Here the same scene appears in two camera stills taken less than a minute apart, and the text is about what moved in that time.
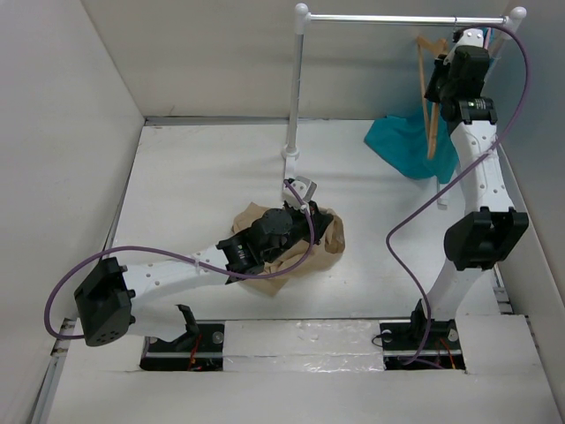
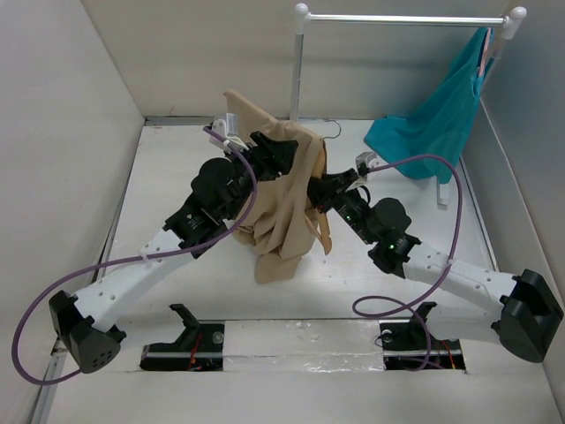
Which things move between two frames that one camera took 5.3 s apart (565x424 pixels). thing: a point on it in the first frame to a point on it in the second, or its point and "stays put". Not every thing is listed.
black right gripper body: [440, 86] to [350, 205]
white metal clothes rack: [512, 22] stays put
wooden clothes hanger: [440, 46] to [325, 146]
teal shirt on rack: [402, 141] stays put
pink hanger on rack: [488, 35] stays put
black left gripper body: [300, 225] to [264, 170]
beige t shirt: [333, 243] to [279, 221]
